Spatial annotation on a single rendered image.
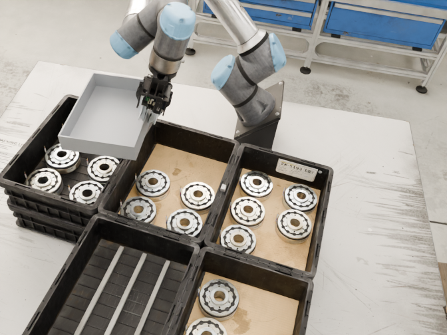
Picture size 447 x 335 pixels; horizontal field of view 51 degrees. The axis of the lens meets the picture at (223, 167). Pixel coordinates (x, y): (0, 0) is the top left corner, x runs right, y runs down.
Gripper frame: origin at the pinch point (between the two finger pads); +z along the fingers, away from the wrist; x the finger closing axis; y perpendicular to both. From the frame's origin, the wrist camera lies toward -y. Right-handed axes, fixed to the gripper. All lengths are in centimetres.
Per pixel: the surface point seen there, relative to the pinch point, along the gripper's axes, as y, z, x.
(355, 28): -180, 44, 115
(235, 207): 10.3, 15.3, 32.0
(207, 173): -4.1, 20.4, 23.7
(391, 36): -179, 40, 138
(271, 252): 22, 15, 44
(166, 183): 4.3, 20.5, 11.3
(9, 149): -15, 50, -42
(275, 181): -4.0, 15.2, 45.1
